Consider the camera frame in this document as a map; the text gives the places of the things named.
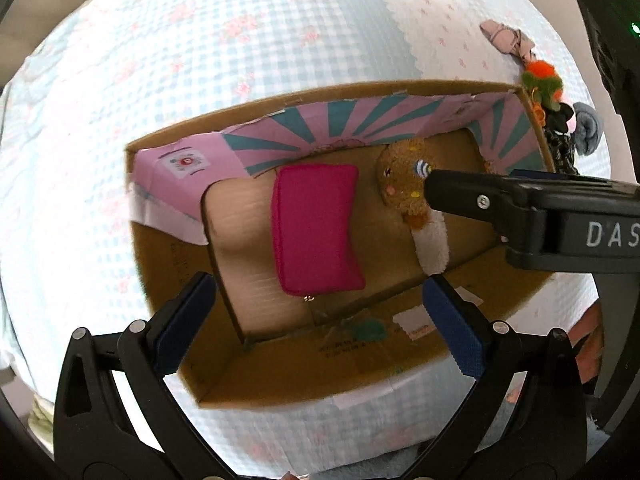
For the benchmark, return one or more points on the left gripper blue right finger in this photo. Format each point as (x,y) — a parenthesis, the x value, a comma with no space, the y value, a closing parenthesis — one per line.
(458,321)

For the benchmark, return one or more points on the open cardboard box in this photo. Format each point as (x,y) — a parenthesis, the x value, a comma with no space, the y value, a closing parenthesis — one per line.
(200,194)

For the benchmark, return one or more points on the black white patterned scrunchie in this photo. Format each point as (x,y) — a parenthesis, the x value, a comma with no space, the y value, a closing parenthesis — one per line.
(562,149)

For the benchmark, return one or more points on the grey fluffy sock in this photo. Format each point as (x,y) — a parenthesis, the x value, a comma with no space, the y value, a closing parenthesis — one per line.
(589,129)

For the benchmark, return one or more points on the person's right hand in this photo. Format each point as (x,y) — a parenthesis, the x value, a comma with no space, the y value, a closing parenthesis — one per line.
(588,332)

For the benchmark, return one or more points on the blue checkered bedsheet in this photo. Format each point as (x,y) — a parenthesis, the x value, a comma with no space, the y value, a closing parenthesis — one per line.
(116,70)

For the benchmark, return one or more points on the orange green plush toy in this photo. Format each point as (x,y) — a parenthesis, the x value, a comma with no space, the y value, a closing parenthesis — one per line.
(544,88)

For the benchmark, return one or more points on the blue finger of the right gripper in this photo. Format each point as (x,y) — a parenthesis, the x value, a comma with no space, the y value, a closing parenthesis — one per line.
(492,198)

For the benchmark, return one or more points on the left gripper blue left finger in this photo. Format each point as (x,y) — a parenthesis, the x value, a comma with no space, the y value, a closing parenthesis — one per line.
(174,327)

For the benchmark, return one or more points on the pink patterned cloth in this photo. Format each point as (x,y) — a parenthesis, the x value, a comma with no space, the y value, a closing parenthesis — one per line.
(509,40)

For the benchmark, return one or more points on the green striped blanket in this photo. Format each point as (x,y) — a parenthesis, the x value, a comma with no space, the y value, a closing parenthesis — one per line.
(40,421)

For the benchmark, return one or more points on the brown cookie plush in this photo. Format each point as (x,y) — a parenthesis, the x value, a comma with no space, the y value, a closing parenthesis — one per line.
(401,171)

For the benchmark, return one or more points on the magenta zip pouch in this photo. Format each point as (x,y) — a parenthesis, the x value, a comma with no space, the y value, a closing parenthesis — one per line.
(311,207)

